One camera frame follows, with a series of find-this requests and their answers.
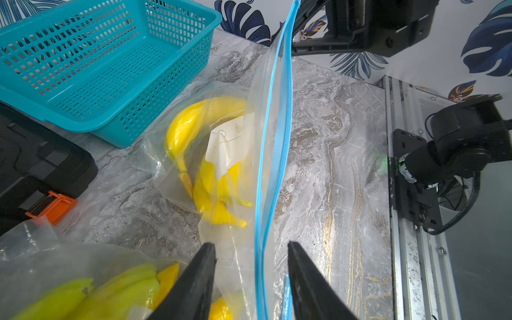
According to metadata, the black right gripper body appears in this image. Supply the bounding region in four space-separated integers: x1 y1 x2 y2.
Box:
325 0 439 57

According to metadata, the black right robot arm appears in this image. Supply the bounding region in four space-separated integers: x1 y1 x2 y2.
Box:
291 1 511 235

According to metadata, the black plastic tool case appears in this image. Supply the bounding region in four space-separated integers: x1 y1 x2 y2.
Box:
1 103 97 233

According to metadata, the teal plastic basket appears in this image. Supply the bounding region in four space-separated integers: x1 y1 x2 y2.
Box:
1 0 221 148

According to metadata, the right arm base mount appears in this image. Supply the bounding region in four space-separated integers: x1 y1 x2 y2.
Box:
391 129 443 231

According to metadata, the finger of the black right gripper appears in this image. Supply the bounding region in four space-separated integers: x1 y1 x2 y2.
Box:
293 0 332 40
291 33 362 56

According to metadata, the yellow banana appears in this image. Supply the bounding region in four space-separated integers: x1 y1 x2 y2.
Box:
164 96 247 197
193 157 253 229

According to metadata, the clear zip-top bag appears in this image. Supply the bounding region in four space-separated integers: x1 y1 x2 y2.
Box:
139 1 299 319

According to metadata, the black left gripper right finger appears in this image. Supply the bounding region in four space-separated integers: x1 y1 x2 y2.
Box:
288 241 356 319

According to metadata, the aluminium front rail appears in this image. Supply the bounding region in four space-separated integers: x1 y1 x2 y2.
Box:
382 76 461 319

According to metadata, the clear bag with banana peel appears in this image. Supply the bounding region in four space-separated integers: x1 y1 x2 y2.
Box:
1 219 187 319

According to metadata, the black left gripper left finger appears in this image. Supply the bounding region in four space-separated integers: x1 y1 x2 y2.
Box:
148 243 217 320

